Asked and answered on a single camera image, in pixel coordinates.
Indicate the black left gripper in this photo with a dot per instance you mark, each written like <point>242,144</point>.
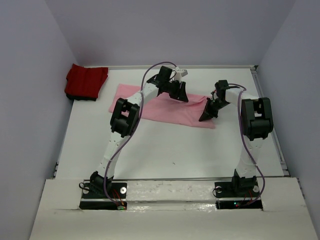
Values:
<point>181,95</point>

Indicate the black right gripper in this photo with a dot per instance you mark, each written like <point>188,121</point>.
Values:
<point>208,114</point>

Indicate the pink t shirt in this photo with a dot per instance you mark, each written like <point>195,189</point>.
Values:
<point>166,110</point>

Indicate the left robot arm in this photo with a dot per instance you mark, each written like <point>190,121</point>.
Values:
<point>126,117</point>

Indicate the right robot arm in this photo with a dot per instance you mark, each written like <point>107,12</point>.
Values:
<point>255,121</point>

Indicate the red folded t shirt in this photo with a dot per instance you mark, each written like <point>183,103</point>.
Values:
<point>84,83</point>

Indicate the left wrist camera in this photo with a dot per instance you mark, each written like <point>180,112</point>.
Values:
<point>179,74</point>

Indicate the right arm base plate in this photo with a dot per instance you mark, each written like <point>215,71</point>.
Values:
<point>226,198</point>

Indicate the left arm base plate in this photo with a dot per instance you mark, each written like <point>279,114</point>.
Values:
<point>93,199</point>

